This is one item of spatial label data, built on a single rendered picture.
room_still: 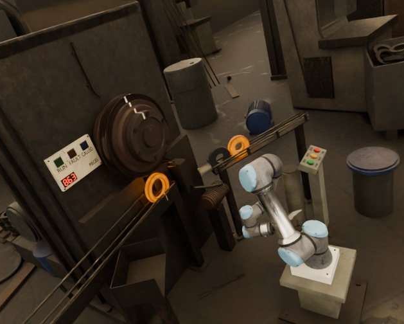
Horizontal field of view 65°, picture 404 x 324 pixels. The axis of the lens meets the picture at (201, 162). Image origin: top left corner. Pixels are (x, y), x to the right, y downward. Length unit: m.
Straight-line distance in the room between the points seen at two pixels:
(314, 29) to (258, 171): 2.71
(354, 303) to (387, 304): 0.17
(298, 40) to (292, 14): 0.30
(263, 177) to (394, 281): 1.08
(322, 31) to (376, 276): 2.67
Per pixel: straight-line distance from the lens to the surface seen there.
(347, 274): 1.84
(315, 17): 3.94
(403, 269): 2.29
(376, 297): 2.15
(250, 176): 1.46
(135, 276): 1.71
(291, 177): 2.20
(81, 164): 1.74
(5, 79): 1.61
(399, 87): 3.29
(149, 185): 1.91
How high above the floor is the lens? 1.72
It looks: 28 degrees down
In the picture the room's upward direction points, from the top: 18 degrees counter-clockwise
